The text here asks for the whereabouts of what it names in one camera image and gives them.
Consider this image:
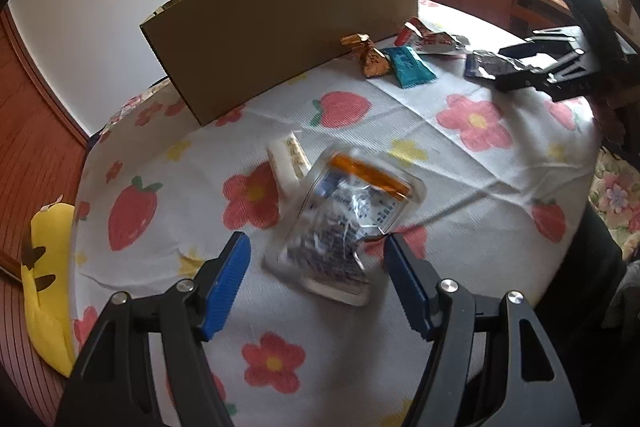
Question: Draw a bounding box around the teal snack packet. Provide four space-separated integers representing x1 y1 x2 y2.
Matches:
384 46 438 88

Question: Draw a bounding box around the red and white snack packet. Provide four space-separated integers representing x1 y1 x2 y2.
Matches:
395 18 471 56

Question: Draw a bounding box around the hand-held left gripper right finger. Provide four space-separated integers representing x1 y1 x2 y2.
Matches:
384 232 583 427

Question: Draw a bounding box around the brown cardboard box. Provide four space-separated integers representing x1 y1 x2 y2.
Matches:
139 0 420 126

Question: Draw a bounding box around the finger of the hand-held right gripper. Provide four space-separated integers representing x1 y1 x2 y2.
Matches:
497 26 585 58
494 52 587 94

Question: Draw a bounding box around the brown candy wrapper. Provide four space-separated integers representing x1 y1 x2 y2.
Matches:
340 33 392 78

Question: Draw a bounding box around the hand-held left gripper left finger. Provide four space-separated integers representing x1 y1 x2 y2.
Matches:
55 231 252 427

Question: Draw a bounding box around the yellow plush toy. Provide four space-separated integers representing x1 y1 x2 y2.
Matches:
20 202 78 378

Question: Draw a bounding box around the strawberry and flower tablecloth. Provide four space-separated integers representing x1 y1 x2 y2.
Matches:
72 0 603 427

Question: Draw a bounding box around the silver foil snack packet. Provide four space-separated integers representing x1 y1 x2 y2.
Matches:
464 49 531 82

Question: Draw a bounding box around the wooden slatted wardrobe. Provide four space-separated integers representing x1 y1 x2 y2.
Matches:
0 7 96 427

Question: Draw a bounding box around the orange and clear snack packet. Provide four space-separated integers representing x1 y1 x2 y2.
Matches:
264 147 426 307

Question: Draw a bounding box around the white snack bar packet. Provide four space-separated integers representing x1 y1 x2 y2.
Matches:
267 133 312 198

